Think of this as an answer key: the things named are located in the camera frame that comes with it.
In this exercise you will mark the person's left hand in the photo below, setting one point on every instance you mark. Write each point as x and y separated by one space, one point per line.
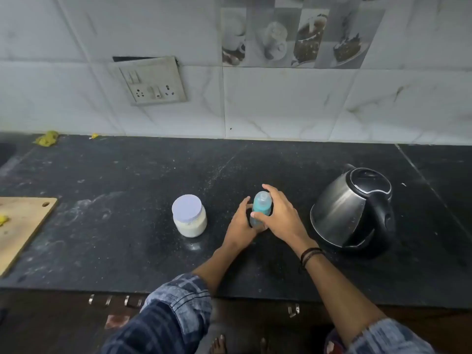
238 232

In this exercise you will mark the person's right hand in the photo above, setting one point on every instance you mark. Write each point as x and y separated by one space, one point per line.
285 221

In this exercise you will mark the clear baby bottle teal print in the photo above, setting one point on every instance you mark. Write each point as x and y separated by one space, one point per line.
254 221

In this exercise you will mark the teal baby bottle cap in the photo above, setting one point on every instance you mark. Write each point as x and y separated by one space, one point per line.
262 202

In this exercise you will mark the glass jar of white powder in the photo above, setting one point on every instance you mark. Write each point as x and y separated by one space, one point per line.
191 228

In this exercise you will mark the lavender round jar lid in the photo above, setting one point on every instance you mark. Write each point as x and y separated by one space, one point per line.
187 207

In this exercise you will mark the person's left forearm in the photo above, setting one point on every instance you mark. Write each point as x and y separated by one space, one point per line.
217 265

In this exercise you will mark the person's right forearm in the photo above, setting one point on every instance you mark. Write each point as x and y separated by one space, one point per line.
339 291

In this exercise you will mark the person's left foot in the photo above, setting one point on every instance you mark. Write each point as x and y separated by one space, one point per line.
218 346

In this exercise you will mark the person's foot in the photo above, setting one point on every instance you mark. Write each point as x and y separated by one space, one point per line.
218 346
263 346

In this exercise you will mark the person's right foot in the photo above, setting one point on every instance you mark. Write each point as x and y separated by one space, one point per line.
263 346

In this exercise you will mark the black wrist bands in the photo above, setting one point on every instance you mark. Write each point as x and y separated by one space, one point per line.
311 254

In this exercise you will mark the steel black electric kettle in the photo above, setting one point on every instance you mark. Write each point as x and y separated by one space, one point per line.
343 210

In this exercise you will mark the blue plaid shirt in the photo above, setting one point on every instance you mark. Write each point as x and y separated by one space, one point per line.
177 302

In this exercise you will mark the purple waste bin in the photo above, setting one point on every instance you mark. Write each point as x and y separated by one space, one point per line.
329 347

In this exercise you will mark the crumpled yellow cloth scrap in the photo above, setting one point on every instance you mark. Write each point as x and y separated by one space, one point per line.
47 139

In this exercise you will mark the wooden cutting board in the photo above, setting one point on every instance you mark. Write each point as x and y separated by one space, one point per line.
22 232

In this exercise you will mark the yellow peel scrap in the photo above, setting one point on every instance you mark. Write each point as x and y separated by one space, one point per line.
3 220

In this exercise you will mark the grey wall switch socket plate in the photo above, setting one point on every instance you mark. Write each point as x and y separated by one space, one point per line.
151 81

